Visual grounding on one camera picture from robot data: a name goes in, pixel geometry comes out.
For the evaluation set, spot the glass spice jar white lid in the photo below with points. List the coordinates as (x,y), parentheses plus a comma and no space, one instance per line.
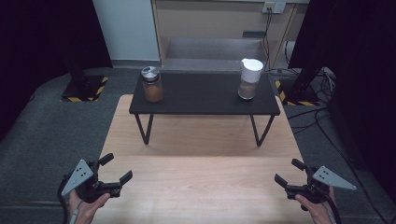
(251,73)

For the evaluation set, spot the person's left hand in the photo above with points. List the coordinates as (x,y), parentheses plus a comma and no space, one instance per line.
(84,211)

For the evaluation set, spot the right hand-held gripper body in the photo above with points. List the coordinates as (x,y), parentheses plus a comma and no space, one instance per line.
(314,188)

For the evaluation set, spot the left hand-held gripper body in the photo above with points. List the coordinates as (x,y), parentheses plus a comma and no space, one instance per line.
(88,186)

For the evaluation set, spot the person's right hand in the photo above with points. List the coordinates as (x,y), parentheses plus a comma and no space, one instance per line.
(320,213)

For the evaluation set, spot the black stand with striped base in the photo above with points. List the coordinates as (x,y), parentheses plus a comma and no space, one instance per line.
(300,90)
(84,88)

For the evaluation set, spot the black curtain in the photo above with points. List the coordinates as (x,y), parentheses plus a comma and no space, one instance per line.
(37,46)
(358,62)

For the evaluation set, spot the white wall power outlet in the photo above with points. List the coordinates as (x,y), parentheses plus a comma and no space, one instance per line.
(274,6)

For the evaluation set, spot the glass spice jar metal lid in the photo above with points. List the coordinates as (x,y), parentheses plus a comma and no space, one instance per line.
(152,90)

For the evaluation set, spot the black metal shelf rack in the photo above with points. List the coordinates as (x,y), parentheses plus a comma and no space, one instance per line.
(202,96)

